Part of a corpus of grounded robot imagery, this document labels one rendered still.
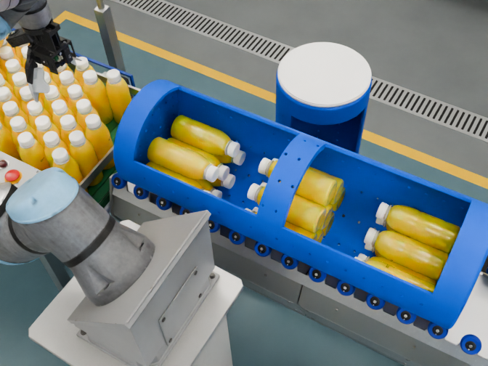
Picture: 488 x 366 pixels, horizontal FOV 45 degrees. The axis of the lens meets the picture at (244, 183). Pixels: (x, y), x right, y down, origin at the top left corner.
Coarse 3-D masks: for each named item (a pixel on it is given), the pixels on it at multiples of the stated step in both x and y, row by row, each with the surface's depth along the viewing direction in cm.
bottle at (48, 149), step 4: (60, 140) 161; (60, 144) 160; (64, 144) 161; (44, 148) 160; (48, 148) 160; (52, 148) 159; (56, 148) 160; (68, 148) 163; (44, 152) 161; (48, 152) 160; (68, 152) 163; (48, 156) 161; (48, 160) 162; (52, 160) 161
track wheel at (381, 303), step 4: (368, 296) 140; (372, 296) 139; (368, 300) 140; (372, 300) 139; (376, 300) 139; (380, 300) 139; (368, 304) 140; (372, 304) 140; (376, 304) 139; (380, 304) 139; (384, 304) 139; (372, 308) 140; (376, 308) 139; (380, 308) 139
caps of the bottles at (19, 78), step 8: (8, 48) 181; (24, 48) 181; (8, 56) 180; (24, 56) 180; (8, 64) 176; (16, 64) 176; (40, 64) 176; (0, 80) 173; (16, 80) 172; (24, 80) 173; (48, 80) 173; (0, 88) 170; (8, 88) 170; (24, 88) 170; (0, 96) 169; (8, 96) 170; (24, 96) 169; (8, 104) 166; (16, 104) 166; (8, 112) 165; (16, 112) 167
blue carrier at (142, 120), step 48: (144, 96) 145; (192, 96) 158; (144, 144) 157; (240, 144) 162; (288, 144) 153; (192, 192) 140; (240, 192) 161; (288, 192) 129; (384, 192) 147; (432, 192) 138; (288, 240) 132; (336, 240) 151; (480, 240) 118; (384, 288) 126
